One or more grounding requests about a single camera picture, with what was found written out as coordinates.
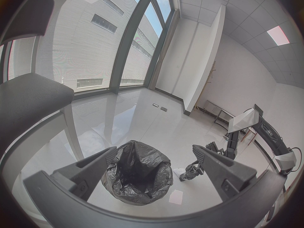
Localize white paper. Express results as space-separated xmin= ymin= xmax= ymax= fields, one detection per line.
xmin=173 ymin=167 xmax=185 ymax=179

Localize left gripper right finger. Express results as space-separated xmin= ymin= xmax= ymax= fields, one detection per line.
xmin=192 ymin=144 xmax=259 ymax=202

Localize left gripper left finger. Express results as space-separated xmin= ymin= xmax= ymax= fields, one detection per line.
xmin=51 ymin=146 xmax=118 ymax=202

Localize black plastic bag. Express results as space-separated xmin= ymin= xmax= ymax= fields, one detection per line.
xmin=101 ymin=140 xmax=174 ymax=206

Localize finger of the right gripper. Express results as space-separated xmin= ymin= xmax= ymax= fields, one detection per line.
xmin=189 ymin=161 xmax=205 ymax=176

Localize black plastic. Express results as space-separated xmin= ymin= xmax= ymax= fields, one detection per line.
xmin=179 ymin=164 xmax=197 ymax=182

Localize grey padded white-framed chair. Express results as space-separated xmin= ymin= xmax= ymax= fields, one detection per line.
xmin=0 ymin=0 xmax=85 ymax=162

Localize window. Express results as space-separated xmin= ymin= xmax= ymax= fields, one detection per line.
xmin=0 ymin=0 xmax=181 ymax=97

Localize ceiling light panel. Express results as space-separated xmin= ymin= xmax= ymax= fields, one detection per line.
xmin=266 ymin=26 xmax=290 ymax=45

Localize white table with black legs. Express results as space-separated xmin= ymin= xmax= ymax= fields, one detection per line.
xmin=214 ymin=108 xmax=235 ymax=125

